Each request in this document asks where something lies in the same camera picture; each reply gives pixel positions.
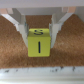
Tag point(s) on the yellow block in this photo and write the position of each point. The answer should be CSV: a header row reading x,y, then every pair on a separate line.
x,y
38,43

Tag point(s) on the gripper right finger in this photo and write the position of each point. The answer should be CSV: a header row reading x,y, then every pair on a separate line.
x,y
59,23

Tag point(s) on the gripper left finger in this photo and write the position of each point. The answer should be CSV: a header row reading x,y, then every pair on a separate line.
x,y
20,25

